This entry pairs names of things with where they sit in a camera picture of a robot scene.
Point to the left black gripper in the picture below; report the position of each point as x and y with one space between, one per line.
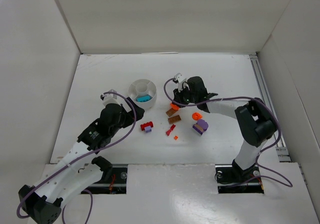
133 110

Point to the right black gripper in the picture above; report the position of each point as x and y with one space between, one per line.
181 99

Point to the teal lego brick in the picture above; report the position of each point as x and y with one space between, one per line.
143 99

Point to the orange round lego piece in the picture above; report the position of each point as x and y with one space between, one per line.
196 116

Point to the orange lego wedge piece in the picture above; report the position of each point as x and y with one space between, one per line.
175 107

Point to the brown lego plate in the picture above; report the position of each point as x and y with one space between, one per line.
174 119
170 112

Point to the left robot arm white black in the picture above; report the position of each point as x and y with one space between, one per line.
82 165

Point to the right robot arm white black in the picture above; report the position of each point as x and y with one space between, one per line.
256 122

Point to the white round divided container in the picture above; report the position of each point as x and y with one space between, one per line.
140 88

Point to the red lego brick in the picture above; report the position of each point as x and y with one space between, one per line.
147 124

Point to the small lilac lego brick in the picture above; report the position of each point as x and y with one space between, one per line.
148 129

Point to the purple lego butterfly piece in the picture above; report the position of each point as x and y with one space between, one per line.
201 126

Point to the red lego bow piece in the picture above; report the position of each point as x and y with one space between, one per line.
168 132

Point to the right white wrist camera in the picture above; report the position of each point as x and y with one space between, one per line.
180 80

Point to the aluminium rail right side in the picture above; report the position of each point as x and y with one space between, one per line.
281 148

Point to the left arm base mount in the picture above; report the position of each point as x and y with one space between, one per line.
114 183

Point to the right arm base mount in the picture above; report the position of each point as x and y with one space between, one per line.
232 181

